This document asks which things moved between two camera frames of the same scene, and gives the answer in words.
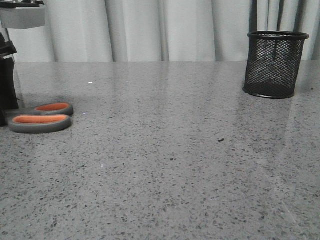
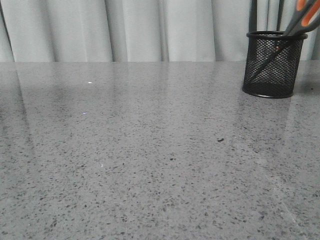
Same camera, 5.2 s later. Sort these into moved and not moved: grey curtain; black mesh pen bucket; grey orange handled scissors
Moved: grey orange handled scissors
Not moved: black mesh pen bucket; grey curtain
